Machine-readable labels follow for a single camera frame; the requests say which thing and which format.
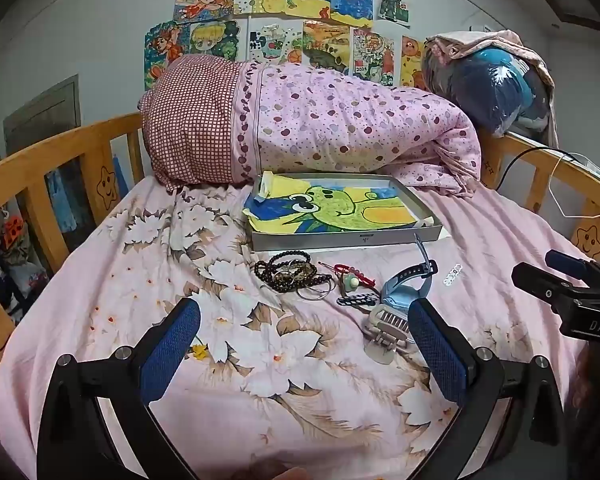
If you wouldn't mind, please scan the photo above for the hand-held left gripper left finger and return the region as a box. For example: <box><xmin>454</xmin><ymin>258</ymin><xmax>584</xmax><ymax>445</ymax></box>
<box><xmin>36</xmin><ymin>297</ymin><xmax>202</xmax><ymax>480</ymax></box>

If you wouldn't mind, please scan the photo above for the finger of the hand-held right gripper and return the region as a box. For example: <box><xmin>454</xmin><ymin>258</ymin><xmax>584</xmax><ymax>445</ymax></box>
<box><xmin>545</xmin><ymin>249</ymin><xmax>600</xmax><ymax>286</ymax></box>
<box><xmin>511</xmin><ymin>261</ymin><xmax>588</xmax><ymax>306</ymax></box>

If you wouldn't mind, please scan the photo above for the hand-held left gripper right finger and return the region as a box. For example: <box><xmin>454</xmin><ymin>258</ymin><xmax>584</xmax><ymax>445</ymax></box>
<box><xmin>407</xmin><ymin>299</ymin><xmax>566</xmax><ymax>480</ymax></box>

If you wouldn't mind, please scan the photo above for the silver hair comb clip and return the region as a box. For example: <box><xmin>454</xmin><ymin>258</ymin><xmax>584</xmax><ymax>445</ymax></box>
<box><xmin>362</xmin><ymin>302</ymin><xmax>418</xmax><ymax>363</ymax></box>

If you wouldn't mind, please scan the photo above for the black bead bracelet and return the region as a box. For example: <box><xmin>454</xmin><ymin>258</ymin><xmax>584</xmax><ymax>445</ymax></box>
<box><xmin>253</xmin><ymin>254</ymin><xmax>317</xmax><ymax>286</ymax></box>

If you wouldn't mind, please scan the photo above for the red string bracelet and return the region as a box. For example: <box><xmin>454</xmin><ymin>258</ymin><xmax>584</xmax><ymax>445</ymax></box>
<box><xmin>319</xmin><ymin>261</ymin><xmax>376</xmax><ymax>286</ymax></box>

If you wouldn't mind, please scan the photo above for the brown bead bracelet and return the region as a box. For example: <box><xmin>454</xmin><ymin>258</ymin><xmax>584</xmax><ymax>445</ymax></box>
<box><xmin>272</xmin><ymin>267</ymin><xmax>333</xmax><ymax>291</ymax></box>

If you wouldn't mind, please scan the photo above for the grey metal tray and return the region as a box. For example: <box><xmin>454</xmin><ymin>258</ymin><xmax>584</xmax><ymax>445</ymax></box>
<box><xmin>243</xmin><ymin>172</ymin><xmax>444</xmax><ymax>252</ymax></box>

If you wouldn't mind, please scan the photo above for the blue wrist watch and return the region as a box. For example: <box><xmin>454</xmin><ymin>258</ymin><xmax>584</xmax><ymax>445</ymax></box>
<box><xmin>380</xmin><ymin>234</ymin><xmax>438</xmax><ymax>311</ymax></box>

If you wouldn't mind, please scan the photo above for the black hair clip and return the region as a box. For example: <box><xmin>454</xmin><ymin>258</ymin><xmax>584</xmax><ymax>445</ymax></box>
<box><xmin>337</xmin><ymin>292</ymin><xmax>378</xmax><ymax>308</ymax></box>

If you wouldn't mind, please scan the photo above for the pink floral bed sheet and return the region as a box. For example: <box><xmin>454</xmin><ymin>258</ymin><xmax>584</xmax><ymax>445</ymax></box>
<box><xmin>0</xmin><ymin>175</ymin><xmax>600</xmax><ymax>480</ymax></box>

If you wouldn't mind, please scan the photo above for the silver bangle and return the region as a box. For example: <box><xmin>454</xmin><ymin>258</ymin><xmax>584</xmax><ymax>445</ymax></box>
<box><xmin>295</xmin><ymin>280</ymin><xmax>338</xmax><ymax>302</ymax></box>

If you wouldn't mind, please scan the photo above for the blue hanging cloth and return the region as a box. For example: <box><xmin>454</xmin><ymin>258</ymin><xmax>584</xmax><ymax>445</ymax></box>
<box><xmin>47</xmin><ymin>170</ymin><xmax>78</xmax><ymax>233</ymax></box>

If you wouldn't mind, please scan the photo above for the green dinosaur drawing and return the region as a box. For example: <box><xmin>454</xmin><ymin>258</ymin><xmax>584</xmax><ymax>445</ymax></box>
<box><xmin>243</xmin><ymin>171</ymin><xmax>436</xmax><ymax>235</ymax></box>

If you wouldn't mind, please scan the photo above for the orange hanging toy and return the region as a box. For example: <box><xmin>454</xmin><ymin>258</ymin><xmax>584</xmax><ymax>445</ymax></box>
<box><xmin>1</xmin><ymin>212</ymin><xmax>26</xmax><ymax>251</ymax></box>

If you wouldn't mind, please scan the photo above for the plastic-wrapped blue bundle with cloth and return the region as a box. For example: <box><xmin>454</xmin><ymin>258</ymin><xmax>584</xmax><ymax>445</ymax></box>
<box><xmin>425</xmin><ymin>30</ymin><xmax>559</xmax><ymax>148</ymax></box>

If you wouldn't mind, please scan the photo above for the rolled pink dotted quilt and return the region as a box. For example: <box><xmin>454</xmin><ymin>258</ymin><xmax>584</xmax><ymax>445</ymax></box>
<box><xmin>137</xmin><ymin>54</ymin><xmax>482</xmax><ymax>197</ymax></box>

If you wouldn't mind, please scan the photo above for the dark door panel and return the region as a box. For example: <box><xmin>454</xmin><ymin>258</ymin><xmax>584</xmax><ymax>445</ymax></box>
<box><xmin>2</xmin><ymin>74</ymin><xmax>81</xmax><ymax>156</ymax></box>

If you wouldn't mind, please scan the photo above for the white cable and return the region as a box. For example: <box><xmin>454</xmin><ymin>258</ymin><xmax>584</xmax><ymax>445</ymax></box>
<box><xmin>550</xmin><ymin>152</ymin><xmax>600</xmax><ymax>219</ymax></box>

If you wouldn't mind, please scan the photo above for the black cable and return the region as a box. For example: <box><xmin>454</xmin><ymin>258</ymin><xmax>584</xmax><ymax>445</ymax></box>
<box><xmin>497</xmin><ymin>146</ymin><xmax>581</xmax><ymax>191</ymax></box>

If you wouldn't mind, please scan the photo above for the wooden bed frame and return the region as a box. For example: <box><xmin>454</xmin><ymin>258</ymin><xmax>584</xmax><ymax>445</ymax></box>
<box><xmin>0</xmin><ymin>112</ymin><xmax>600</xmax><ymax>391</ymax></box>

